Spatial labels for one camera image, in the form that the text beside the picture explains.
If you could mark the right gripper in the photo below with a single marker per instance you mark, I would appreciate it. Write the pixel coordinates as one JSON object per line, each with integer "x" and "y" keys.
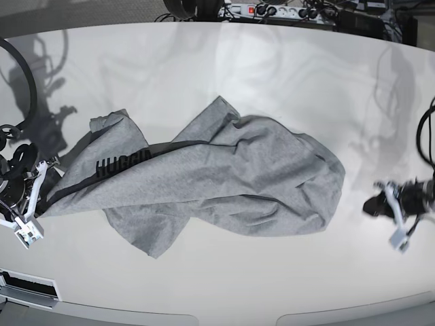
{"x": 15, "y": 192}

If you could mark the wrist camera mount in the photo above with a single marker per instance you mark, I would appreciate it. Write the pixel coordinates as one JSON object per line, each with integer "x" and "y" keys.
{"x": 405, "y": 225}
{"x": 25, "y": 225}

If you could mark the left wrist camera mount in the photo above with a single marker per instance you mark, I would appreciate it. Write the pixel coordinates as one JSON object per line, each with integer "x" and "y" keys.
{"x": 405, "y": 225}

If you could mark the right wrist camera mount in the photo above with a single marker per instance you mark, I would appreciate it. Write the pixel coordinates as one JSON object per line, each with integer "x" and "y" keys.
{"x": 25, "y": 225}

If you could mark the grey t-shirt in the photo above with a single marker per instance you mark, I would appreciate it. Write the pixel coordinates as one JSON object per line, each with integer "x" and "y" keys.
{"x": 248, "y": 175}

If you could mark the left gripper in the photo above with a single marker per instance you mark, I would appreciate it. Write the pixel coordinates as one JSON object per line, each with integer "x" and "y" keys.
{"x": 415, "y": 198}

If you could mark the black power adapter box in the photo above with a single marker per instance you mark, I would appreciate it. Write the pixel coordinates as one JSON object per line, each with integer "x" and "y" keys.
{"x": 359, "y": 24}

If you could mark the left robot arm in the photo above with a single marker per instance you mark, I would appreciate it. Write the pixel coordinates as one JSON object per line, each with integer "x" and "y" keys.
{"x": 424, "y": 139}

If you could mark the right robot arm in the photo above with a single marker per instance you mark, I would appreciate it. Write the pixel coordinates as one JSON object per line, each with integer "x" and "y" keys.
{"x": 18, "y": 173}

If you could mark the white power strip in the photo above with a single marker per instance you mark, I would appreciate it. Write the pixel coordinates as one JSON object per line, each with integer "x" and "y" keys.
{"x": 258, "y": 11}

